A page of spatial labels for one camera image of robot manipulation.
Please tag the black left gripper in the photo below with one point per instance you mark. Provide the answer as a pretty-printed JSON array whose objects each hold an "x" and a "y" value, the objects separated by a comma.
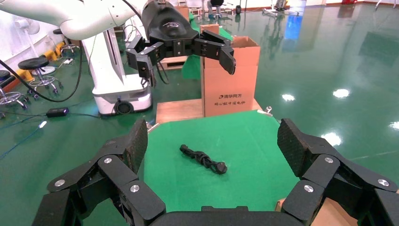
[{"x": 170, "y": 28}]

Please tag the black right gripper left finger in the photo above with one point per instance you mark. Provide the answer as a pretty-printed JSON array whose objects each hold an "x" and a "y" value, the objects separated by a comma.
[{"x": 118, "y": 174}]

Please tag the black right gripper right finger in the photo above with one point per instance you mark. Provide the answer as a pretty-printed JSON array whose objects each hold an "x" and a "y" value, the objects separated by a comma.
[{"x": 324, "y": 171}]

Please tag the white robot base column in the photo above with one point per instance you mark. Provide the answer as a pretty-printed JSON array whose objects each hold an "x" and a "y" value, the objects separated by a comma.
[{"x": 112, "y": 78}]

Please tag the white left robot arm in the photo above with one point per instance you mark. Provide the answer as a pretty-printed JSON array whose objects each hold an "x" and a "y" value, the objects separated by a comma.
[{"x": 71, "y": 15}]

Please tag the small plain cardboard box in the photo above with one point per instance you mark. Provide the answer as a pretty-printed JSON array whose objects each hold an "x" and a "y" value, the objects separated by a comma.
[{"x": 209, "y": 28}]

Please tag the flat open cardboard box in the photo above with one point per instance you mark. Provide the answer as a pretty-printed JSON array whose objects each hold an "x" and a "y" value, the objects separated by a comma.
[{"x": 330, "y": 215}]

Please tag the tall printed cardboard box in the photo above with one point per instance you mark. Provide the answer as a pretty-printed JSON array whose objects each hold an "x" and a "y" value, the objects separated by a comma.
[{"x": 229, "y": 84}]

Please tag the low wooden crate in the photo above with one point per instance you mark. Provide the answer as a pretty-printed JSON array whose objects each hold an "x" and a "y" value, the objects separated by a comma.
[{"x": 173, "y": 62}]

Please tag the green background table cloth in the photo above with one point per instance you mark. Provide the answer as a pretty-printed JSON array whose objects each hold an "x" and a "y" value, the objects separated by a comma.
[{"x": 191, "y": 67}]

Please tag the metal binder clip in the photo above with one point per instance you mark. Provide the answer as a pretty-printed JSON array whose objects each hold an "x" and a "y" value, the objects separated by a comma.
[
  {"x": 266, "y": 110},
  {"x": 152, "y": 126}
]

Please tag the black power adapter brick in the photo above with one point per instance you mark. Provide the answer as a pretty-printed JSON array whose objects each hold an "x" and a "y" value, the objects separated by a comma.
[{"x": 57, "y": 112}]

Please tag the white power strip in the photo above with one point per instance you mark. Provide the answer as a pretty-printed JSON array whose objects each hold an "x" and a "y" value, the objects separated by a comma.
[{"x": 67, "y": 61}]

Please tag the black round stool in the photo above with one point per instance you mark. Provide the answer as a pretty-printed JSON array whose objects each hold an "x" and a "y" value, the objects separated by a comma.
[
  {"x": 64, "y": 45},
  {"x": 7, "y": 90},
  {"x": 37, "y": 64}
]

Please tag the yellow floor barrier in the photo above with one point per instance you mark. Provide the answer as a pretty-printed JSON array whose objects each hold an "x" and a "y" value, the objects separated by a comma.
[{"x": 53, "y": 51}]

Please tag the white floor fan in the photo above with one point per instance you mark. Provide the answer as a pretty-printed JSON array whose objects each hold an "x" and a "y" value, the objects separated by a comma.
[{"x": 29, "y": 28}]

